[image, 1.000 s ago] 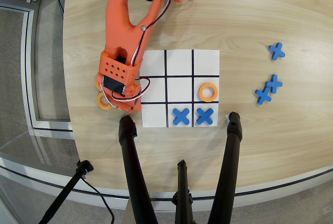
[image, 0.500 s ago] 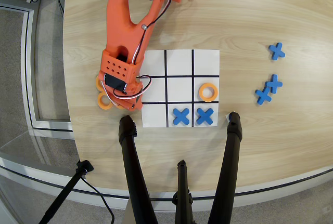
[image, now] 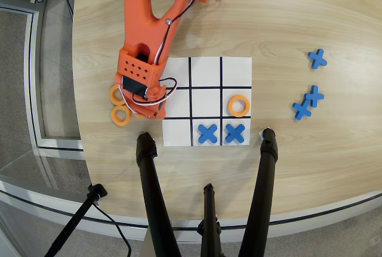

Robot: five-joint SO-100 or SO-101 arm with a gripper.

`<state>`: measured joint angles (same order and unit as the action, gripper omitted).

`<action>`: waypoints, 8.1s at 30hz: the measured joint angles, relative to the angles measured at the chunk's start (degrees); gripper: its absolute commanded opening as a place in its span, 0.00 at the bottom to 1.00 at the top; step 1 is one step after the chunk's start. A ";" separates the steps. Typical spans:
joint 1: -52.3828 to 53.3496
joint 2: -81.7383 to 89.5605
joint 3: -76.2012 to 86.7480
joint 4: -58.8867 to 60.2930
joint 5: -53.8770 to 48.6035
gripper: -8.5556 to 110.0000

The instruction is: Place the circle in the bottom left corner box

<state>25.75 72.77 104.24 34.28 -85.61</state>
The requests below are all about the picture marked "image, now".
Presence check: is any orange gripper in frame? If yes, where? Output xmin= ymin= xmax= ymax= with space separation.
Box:
xmin=115 ymin=73 xmax=168 ymax=120

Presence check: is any white tic-tac-toe board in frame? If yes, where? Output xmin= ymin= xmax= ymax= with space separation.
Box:
xmin=160 ymin=56 xmax=253 ymax=147

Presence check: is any blue foam cross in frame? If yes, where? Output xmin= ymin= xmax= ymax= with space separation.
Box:
xmin=291 ymin=99 xmax=313 ymax=120
xmin=304 ymin=85 xmax=325 ymax=108
xmin=307 ymin=48 xmax=328 ymax=70
xmin=224 ymin=123 xmax=247 ymax=144
xmin=197 ymin=123 xmax=218 ymax=144

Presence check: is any black tripod leg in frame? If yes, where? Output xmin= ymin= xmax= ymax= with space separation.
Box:
xmin=135 ymin=132 xmax=182 ymax=257
xmin=196 ymin=182 xmax=223 ymax=257
xmin=238 ymin=128 xmax=279 ymax=257

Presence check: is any thin black stand pole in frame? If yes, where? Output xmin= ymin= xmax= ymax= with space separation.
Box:
xmin=44 ymin=183 xmax=108 ymax=257

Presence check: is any black cable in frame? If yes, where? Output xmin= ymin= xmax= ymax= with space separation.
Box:
xmin=91 ymin=202 xmax=132 ymax=257

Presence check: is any grey metal glass frame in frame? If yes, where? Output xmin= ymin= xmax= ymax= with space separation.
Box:
xmin=0 ymin=0 xmax=87 ymax=153

